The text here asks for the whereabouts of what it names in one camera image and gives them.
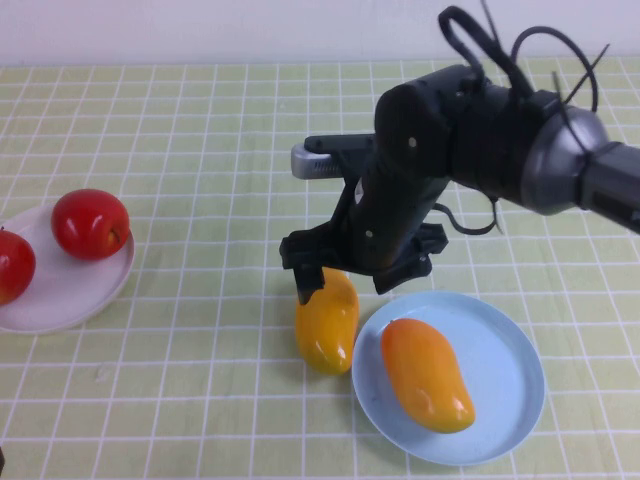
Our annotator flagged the green checked tablecloth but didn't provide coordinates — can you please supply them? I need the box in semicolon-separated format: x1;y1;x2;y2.
0;55;640;480

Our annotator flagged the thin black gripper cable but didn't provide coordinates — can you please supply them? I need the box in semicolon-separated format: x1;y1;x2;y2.
433;197;505;237

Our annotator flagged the orange tinted yellow mango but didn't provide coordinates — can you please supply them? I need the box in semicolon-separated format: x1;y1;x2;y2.
381;318;477;435

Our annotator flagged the white round plate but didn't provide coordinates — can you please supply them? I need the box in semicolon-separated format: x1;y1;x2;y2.
0;203;136;335

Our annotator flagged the black cable tie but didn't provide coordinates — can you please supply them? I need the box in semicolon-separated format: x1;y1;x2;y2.
511;24;612;117

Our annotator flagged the black right camera cable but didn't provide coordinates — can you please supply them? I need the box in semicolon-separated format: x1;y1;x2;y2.
437;4;532;97

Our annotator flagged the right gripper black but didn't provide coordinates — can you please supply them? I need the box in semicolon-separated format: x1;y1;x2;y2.
280;167;448;307

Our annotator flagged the red apple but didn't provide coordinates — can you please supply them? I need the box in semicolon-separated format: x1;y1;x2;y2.
0;227;37;306
51;188;132;261

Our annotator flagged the light blue round plate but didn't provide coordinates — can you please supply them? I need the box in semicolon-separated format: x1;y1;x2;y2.
351;291;546;467

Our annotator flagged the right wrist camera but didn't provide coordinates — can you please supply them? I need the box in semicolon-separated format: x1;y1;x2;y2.
291;133;376;180

